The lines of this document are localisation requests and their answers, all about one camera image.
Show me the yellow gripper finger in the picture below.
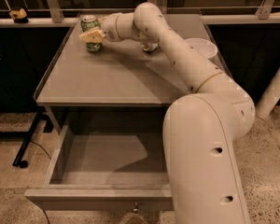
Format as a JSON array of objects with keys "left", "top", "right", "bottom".
[{"left": 79, "top": 29, "right": 105, "bottom": 43}]

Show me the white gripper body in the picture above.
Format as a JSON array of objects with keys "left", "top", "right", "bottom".
[{"left": 98, "top": 13, "right": 121, "bottom": 42}]

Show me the green soda can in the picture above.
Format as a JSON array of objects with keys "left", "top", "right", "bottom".
[{"left": 80, "top": 15, "right": 103, "bottom": 52}]

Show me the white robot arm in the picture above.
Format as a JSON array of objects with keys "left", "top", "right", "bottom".
[{"left": 80, "top": 3, "right": 255, "bottom": 224}]

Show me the crushed white can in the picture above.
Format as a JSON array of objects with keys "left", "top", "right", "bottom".
[{"left": 141, "top": 43, "right": 159, "bottom": 53}]

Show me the grey cabinet with top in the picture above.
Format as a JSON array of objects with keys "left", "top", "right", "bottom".
[{"left": 33, "top": 13, "right": 234, "bottom": 138}]

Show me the open grey top drawer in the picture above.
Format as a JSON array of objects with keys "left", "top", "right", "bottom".
[{"left": 25, "top": 108, "right": 173, "bottom": 211}]

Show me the metal drawer knob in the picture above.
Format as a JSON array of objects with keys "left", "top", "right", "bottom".
[{"left": 132, "top": 202, "right": 141, "bottom": 213}]

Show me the yellow and black toy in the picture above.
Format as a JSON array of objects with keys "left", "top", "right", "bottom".
[{"left": 9, "top": 8, "right": 29, "bottom": 23}]

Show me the white bowl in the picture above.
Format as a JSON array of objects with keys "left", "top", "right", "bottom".
[{"left": 186, "top": 38, "right": 217, "bottom": 60}]

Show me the black stand leg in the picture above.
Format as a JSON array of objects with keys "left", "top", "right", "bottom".
[{"left": 12, "top": 109, "right": 43, "bottom": 167}]

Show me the white railing frame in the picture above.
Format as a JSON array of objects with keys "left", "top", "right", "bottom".
[{"left": 0, "top": 0, "right": 280, "bottom": 27}]

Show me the black floor cable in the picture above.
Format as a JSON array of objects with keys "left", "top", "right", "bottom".
[{"left": 0, "top": 124, "right": 53, "bottom": 161}]

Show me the white post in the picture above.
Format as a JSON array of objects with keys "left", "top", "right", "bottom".
[{"left": 256, "top": 67, "right": 280, "bottom": 119}]

